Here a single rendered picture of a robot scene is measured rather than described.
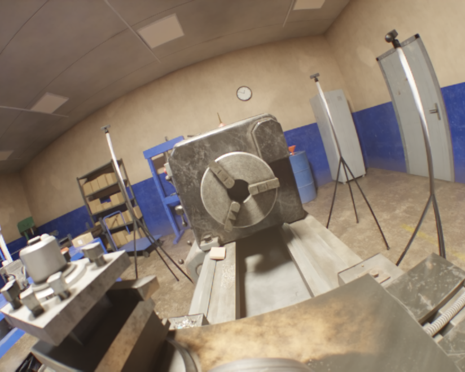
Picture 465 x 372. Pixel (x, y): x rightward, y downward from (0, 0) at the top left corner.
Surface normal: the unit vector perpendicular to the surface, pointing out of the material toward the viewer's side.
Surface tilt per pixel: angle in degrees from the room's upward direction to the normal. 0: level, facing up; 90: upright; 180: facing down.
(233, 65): 90
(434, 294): 0
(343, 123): 90
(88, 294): 90
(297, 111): 90
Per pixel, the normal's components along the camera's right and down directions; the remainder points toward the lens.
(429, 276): -0.32, -0.94
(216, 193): -0.01, 0.15
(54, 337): 0.95, -0.31
